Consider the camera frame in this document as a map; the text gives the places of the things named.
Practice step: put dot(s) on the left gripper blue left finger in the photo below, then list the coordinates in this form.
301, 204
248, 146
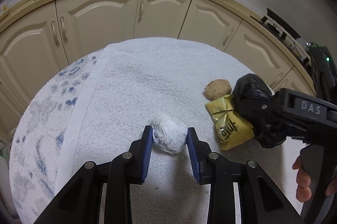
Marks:
141, 153

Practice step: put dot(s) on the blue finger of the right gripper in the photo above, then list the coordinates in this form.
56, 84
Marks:
288, 110

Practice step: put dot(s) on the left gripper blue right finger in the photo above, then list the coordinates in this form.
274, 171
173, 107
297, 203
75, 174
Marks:
198, 153

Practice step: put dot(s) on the small black plastic bag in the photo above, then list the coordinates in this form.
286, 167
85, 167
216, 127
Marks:
252, 100

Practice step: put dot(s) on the white plastic bag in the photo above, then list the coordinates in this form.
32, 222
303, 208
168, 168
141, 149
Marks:
169, 134

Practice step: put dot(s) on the yellow snack wrapper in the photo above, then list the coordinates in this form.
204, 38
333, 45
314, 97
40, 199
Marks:
232, 129

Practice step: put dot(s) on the cream kitchen cabinet run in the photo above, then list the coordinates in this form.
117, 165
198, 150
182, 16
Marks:
41, 37

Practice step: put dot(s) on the person's right hand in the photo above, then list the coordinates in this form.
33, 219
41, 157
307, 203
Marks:
303, 180

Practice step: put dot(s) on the white towel table cover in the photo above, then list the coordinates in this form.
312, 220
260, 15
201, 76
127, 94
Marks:
93, 109

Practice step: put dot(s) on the black gas stove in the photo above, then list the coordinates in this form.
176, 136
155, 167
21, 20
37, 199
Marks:
285, 34

